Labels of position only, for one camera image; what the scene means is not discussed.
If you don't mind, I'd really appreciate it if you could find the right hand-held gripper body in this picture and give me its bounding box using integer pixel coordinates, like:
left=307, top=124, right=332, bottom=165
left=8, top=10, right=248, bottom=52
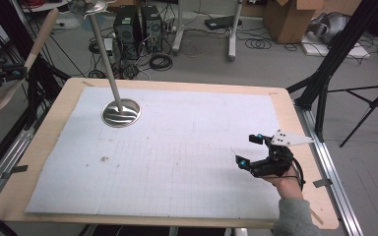
left=250, top=129, right=315, bottom=179

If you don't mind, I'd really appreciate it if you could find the beige spatula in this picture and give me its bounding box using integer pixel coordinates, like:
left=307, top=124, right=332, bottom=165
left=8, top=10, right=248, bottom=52
left=0, top=8, right=60, bottom=125

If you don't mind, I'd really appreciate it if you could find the metal stand with round base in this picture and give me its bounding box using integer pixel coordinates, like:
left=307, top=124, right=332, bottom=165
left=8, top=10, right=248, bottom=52
left=68, top=0, right=143, bottom=129

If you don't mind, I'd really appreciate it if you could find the person's right hand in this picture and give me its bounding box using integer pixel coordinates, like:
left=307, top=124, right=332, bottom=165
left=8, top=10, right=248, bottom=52
left=261, top=167, right=305, bottom=201

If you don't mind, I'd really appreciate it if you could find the grey tape piece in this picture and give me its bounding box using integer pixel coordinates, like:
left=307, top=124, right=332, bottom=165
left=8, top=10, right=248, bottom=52
left=312, top=178, right=334, bottom=189
left=1, top=164, right=30, bottom=180

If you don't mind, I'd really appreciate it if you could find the white grid mat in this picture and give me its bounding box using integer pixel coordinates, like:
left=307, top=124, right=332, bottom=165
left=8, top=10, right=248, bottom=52
left=25, top=86, right=286, bottom=220

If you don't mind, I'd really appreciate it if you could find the white desk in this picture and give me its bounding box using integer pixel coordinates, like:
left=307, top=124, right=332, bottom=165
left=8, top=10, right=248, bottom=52
left=171, top=0, right=244, bottom=63

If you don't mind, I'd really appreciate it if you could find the black tripod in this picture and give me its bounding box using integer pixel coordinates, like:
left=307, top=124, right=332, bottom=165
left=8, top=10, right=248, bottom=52
left=327, top=78, right=378, bottom=148

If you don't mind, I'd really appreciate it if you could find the black computer tower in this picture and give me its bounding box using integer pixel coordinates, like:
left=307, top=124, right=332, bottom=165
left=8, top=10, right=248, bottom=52
left=140, top=4, right=164, bottom=54
left=112, top=5, right=145, bottom=61

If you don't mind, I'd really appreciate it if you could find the large open cardboard box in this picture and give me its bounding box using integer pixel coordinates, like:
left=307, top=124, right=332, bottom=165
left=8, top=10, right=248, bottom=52
left=263, top=0, right=324, bottom=45

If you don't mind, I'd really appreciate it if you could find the flat black device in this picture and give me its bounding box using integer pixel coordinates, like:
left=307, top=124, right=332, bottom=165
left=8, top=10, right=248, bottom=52
left=204, top=14, right=243, bottom=31

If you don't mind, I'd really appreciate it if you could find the white foam board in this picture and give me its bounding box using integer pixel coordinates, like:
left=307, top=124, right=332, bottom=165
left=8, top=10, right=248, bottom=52
left=300, top=31, right=371, bottom=60

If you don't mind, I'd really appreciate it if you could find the grey bag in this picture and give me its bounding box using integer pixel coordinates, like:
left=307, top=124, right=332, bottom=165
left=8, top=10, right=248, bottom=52
left=307, top=12, right=351, bottom=44

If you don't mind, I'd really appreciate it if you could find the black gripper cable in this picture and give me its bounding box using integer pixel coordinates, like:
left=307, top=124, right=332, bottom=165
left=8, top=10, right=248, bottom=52
left=287, top=156, right=307, bottom=192

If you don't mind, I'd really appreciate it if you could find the black metal frame post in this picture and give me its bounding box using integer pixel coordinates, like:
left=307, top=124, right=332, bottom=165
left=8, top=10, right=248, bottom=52
left=286, top=0, right=378, bottom=111
left=0, top=0, right=72, bottom=185

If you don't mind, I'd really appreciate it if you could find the aluminium rail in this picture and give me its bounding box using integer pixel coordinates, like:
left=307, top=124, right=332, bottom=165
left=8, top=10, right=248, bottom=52
left=294, top=103, right=364, bottom=236
left=0, top=127, right=36, bottom=208

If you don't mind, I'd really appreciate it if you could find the thick coiled black cable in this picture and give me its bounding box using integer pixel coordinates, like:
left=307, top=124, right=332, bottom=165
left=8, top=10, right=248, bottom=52
left=149, top=53, right=174, bottom=72

